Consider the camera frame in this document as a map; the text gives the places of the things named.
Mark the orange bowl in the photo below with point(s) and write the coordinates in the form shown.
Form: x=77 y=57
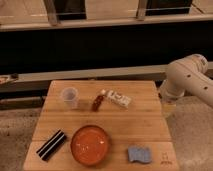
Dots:
x=90 y=145

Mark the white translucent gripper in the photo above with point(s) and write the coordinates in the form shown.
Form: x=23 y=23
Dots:
x=167 y=108

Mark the red sauce bottle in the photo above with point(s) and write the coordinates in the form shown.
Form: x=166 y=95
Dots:
x=98 y=100

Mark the blue sponge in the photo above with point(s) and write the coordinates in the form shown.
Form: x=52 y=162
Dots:
x=139 y=154

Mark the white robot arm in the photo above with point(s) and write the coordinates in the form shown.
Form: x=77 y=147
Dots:
x=185 y=75

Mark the wooden cutting board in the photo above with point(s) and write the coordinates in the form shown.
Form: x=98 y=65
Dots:
x=140 y=124

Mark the white ceramic cup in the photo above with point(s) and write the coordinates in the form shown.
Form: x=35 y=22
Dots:
x=70 y=97

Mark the white patterned box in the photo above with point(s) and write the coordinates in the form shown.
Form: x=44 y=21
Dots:
x=118 y=98

